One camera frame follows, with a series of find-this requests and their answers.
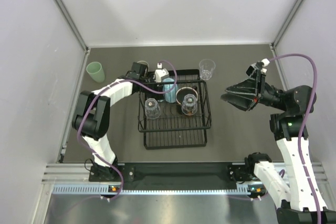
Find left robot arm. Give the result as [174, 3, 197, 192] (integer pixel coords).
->
[72, 62, 149, 182]

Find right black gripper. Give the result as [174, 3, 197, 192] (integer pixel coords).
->
[221, 69, 288, 111]

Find clear faceted glass tumbler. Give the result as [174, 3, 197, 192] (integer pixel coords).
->
[199, 59, 216, 81]

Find red and black skull mug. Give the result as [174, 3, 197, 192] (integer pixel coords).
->
[176, 87, 198, 116]

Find black wire dish rack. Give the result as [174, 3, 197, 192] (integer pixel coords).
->
[138, 69, 212, 150]

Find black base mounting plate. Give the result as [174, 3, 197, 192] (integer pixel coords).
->
[119, 162, 237, 189]

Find light blue ceramic mug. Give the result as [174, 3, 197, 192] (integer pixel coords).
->
[163, 78, 177, 103]

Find slotted aluminium cable duct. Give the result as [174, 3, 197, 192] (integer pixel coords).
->
[52, 184, 266, 196]

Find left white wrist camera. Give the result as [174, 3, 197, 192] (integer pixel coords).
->
[154, 62, 170, 83]

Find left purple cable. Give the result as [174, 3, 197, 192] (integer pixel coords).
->
[76, 60, 179, 200]

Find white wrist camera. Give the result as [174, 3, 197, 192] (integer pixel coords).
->
[246, 58, 270, 77]
[154, 62, 170, 83]

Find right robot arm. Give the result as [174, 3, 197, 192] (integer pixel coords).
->
[221, 67, 335, 223]

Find mint green plastic cup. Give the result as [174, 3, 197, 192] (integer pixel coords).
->
[86, 61, 105, 83]

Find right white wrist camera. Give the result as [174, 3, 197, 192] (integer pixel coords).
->
[246, 58, 270, 77]

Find small steel cup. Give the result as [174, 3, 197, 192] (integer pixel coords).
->
[138, 60, 150, 72]

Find small clear glass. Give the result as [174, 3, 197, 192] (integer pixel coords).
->
[144, 98, 161, 120]
[181, 94, 197, 116]

